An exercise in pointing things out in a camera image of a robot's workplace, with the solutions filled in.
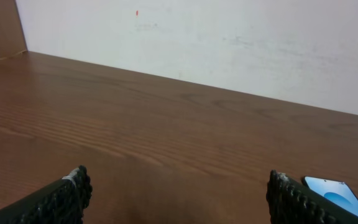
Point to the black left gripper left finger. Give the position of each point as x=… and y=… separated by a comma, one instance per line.
x=62, y=201

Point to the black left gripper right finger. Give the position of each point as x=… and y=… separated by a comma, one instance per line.
x=290, y=201

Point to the blue screen Galaxy smartphone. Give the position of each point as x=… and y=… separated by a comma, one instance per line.
x=335, y=191

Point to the brown cardboard side panel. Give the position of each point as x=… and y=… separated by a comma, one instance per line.
x=12, y=40

